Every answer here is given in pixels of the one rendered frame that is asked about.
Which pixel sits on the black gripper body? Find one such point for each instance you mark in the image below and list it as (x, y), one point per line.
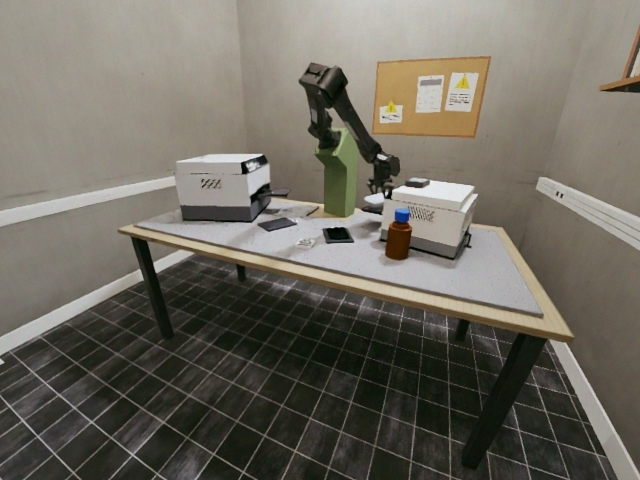
(378, 178)

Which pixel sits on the white multi-well plate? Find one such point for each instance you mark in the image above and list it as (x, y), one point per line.
(375, 199)

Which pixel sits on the brown bottle with blue cap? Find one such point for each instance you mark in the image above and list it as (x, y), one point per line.
(399, 236)

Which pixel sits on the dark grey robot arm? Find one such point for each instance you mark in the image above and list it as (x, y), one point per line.
(327, 83)

